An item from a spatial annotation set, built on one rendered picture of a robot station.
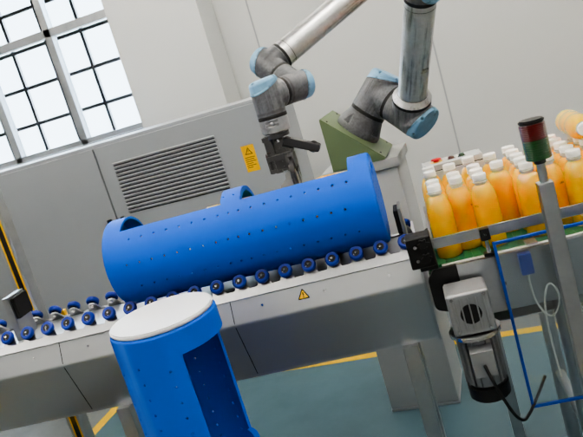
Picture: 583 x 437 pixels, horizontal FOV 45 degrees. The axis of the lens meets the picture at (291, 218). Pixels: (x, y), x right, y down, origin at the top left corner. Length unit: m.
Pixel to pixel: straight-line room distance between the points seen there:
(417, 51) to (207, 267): 1.07
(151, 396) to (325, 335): 0.65
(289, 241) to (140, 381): 0.62
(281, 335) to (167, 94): 3.06
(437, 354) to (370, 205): 1.18
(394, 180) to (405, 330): 0.81
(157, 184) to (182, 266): 1.91
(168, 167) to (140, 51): 1.28
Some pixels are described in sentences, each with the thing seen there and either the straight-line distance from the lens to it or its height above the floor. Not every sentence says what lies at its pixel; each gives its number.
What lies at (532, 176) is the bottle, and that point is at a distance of 2.06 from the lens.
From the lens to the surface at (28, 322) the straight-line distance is 2.65.
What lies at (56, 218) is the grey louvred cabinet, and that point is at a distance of 4.48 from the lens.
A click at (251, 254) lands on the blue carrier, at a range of 2.15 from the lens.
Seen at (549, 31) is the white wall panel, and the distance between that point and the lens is 4.89.
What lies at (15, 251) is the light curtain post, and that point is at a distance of 2.93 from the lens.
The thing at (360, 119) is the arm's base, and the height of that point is 1.27.
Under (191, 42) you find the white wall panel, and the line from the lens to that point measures 4.94.
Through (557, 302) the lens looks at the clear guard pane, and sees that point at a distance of 2.06.
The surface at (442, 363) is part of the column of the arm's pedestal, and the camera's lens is 3.12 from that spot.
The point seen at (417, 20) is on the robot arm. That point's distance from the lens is 2.52.
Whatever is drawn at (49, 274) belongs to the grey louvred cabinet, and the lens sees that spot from 4.64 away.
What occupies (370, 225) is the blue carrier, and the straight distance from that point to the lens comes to 2.09.
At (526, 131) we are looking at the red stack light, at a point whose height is 1.24.
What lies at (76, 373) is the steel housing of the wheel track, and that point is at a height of 0.80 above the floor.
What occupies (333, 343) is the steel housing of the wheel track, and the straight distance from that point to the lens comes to 2.26.
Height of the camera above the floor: 1.54
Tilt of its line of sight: 11 degrees down
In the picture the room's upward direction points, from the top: 17 degrees counter-clockwise
